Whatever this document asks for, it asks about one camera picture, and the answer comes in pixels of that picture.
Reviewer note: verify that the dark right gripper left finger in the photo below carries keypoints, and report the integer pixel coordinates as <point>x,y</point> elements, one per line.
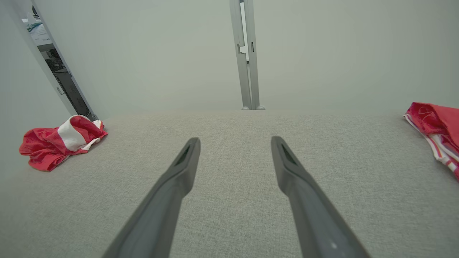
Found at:
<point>168,193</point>

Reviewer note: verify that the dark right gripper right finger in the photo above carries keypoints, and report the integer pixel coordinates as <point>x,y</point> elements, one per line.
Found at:
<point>308,208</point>

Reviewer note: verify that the red shorts with white trim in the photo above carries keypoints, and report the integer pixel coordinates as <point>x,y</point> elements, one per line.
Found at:
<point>43,147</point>

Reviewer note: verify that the red white striped-collar shirt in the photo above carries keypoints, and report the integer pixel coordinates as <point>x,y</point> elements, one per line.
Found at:
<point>441,122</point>

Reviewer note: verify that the grey metal partition post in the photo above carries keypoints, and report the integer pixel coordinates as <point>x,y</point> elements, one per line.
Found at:
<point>249,71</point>

